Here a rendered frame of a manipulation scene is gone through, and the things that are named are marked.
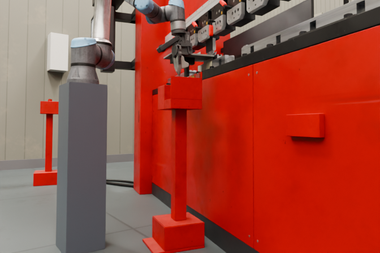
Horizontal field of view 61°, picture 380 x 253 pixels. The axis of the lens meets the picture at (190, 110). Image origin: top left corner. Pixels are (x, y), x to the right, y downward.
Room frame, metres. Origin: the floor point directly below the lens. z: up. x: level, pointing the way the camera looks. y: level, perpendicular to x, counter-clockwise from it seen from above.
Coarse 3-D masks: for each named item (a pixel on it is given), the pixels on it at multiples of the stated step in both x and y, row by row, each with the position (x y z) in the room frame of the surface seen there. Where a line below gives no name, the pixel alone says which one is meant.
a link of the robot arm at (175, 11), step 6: (174, 0) 1.53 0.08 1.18; (180, 0) 1.53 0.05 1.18; (168, 6) 1.55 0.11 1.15; (174, 6) 1.53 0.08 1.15; (180, 6) 1.53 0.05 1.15; (168, 12) 1.54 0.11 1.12; (174, 12) 1.53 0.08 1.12; (180, 12) 1.53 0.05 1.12; (168, 18) 1.56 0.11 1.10; (174, 18) 1.53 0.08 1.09; (180, 18) 1.53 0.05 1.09
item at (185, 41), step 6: (174, 30) 1.54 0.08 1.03; (180, 30) 1.53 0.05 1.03; (180, 36) 1.58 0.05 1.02; (186, 36) 1.56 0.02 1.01; (180, 42) 1.56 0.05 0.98; (186, 42) 1.56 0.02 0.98; (174, 48) 1.55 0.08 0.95; (180, 48) 1.53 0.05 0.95; (186, 48) 1.56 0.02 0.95; (174, 54) 1.56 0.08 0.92; (186, 54) 1.56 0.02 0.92
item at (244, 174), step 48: (336, 48) 0.90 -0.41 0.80; (240, 96) 1.38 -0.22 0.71; (288, 96) 1.09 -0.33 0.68; (336, 96) 0.90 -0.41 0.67; (192, 144) 1.90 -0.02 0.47; (240, 144) 1.38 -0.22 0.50; (288, 144) 1.09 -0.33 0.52; (336, 144) 0.90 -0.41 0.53; (192, 192) 1.89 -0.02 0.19; (240, 192) 1.39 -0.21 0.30; (288, 192) 1.09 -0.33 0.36; (336, 192) 0.90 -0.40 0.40; (240, 240) 1.39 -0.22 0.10; (288, 240) 1.09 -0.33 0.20; (336, 240) 0.90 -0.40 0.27
